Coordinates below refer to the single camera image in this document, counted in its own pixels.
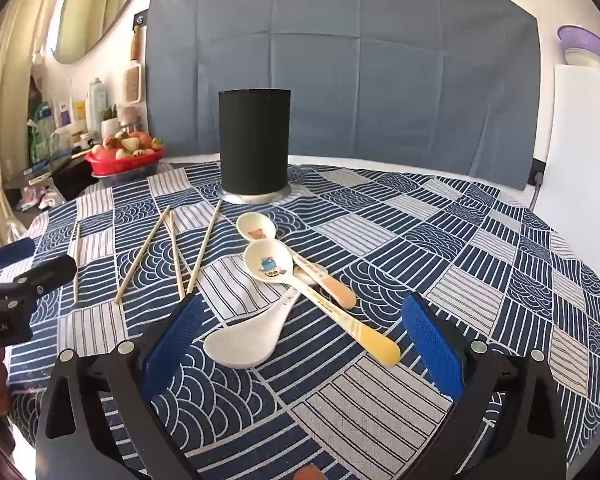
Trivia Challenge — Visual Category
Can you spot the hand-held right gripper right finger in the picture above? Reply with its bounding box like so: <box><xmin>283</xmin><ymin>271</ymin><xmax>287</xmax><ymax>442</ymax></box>
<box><xmin>402</xmin><ymin>291</ymin><xmax>567</xmax><ymax>480</ymax></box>

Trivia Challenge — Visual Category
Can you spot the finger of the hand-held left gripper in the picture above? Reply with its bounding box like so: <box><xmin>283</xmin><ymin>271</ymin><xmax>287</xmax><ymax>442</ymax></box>
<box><xmin>0</xmin><ymin>237</ymin><xmax>37</xmax><ymax>281</ymax></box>
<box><xmin>0</xmin><ymin>254</ymin><xmax>78</xmax><ymax>307</ymax></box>

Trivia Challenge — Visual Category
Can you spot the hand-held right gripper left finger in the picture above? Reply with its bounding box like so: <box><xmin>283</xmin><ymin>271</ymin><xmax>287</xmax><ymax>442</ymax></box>
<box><xmin>34</xmin><ymin>294</ymin><xmax>206</xmax><ymax>480</ymax></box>

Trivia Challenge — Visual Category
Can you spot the plain white spoon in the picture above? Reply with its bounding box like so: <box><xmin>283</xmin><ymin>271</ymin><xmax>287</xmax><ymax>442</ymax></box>
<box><xmin>203</xmin><ymin>265</ymin><xmax>328</xmax><ymax>370</ymax></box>

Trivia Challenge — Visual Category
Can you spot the yellow-handled blue print spoon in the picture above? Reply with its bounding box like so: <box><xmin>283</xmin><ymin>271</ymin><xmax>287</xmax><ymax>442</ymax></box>
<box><xmin>243</xmin><ymin>240</ymin><xmax>402</xmax><ymax>367</ymax></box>

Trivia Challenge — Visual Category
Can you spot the orange-handled bear print spoon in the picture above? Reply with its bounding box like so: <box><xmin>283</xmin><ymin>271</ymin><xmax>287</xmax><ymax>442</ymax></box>
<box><xmin>236</xmin><ymin>212</ymin><xmax>358</xmax><ymax>310</ymax></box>

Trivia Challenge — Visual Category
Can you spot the black cylindrical utensil holder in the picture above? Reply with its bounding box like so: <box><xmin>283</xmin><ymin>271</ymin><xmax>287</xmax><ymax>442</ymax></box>
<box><xmin>217</xmin><ymin>89</ymin><xmax>295</xmax><ymax>206</ymax></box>

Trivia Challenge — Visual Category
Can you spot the dark side shelf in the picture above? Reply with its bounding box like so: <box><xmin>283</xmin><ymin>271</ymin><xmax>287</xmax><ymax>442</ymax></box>
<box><xmin>2</xmin><ymin>152</ymin><xmax>98</xmax><ymax>201</ymax></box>

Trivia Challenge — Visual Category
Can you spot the blue patterned tablecloth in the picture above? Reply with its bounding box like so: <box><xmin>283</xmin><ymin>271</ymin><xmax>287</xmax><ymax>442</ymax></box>
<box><xmin>0</xmin><ymin>152</ymin><xmax>600</xmax><ymax>480</ymax></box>

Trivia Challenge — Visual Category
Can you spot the red fruit basket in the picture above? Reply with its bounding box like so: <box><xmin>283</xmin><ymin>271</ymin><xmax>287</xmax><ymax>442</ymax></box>
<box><xmin>85</xmin><ymin>147</ymin><xmax>167</xmax><ymax>178</ymax></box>

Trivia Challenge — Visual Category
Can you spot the cream curtain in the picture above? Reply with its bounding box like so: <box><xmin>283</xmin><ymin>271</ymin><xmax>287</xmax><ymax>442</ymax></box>
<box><xmin>0</xmin><ymin>0</ymin><xmax>67</xmax><ymax>246</ymax></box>

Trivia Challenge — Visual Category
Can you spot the pile of fruit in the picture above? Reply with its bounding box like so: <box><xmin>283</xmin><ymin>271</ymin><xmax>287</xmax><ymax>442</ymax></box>
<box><xmin>91</xmin><ymin>130</ymin><xmax>165</xmax><ymax>157</ymax></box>

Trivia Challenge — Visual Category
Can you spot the small potted cactus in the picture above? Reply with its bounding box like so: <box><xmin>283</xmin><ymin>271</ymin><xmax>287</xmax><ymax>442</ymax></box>
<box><xmin>101</xmin><ymin>105</ymin><xmax>120</xmax><ymax>136</ymax></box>

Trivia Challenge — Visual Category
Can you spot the pale green bottle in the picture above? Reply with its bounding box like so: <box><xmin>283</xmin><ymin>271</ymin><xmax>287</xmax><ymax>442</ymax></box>
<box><xmin>87</xmin><ymin>77</ymin><xmax>106</xmax><ymax>136</ymax></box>

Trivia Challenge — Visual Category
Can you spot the grey-blue backdrop cloth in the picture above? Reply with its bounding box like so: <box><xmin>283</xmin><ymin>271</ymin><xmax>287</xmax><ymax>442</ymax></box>
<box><xmin>145</xmin><ymin>0</ymin><xmax>540</xmax><ymax>192</ymax></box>

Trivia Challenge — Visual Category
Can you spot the purple colander bowl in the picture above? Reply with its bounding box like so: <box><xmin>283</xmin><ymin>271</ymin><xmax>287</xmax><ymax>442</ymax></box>
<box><xmin>557</xmin><ymin>25</ymin><xmax>600</xmax><ymax>71</ymax></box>

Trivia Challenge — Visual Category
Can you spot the wooden-handled hairbrush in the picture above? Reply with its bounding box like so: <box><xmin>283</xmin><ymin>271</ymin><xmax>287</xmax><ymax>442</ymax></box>
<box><xmin>121</xmin><ymin>25</ymin><xmax>144</xmax><ymax>107</ymax></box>

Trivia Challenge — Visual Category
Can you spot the round wall mirror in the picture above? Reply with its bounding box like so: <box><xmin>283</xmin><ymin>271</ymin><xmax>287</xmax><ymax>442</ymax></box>
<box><xmin>54</xmin><ymin>0</ymin><xmax>148</xmax><ymax>65</ymax></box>

